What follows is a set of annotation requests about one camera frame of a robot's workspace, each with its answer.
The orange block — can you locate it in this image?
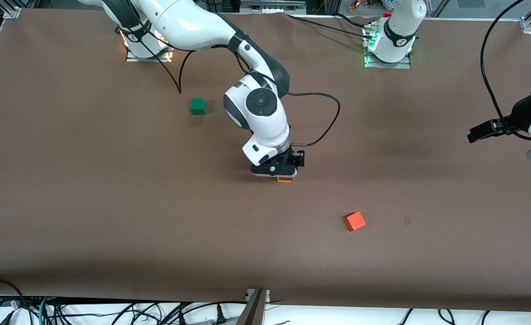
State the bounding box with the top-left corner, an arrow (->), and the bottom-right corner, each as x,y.
344,211 -> 367,232

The brown table mat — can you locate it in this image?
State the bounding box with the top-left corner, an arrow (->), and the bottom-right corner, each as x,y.
0,9 -> 531,313

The brown angled beam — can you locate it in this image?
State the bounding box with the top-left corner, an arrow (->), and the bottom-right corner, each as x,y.
235,289 -> 268,325

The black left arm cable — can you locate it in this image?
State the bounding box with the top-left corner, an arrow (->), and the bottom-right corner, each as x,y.
480,0 -> 531,142

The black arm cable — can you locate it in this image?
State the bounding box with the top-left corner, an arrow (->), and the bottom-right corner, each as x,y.
114,25 -> 341,147
480,0 -> 531,142

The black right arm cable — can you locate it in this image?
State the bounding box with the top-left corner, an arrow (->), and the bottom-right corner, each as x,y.
114,25 -> 341,147

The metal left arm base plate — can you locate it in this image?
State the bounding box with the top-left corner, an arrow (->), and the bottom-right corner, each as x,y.
363,25 -> 412,70

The black cable on mat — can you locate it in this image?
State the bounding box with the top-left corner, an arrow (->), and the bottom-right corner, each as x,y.
286,14 -> 373,37

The grey metal rail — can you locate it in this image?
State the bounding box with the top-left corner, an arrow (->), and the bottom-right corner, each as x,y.
240,0 -> 307,13

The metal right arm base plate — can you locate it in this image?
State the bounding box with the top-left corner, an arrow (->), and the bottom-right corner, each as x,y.
125,27 -> 174,63

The black looped cable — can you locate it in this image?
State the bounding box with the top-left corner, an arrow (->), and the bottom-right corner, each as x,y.
0,278 -> 25,308

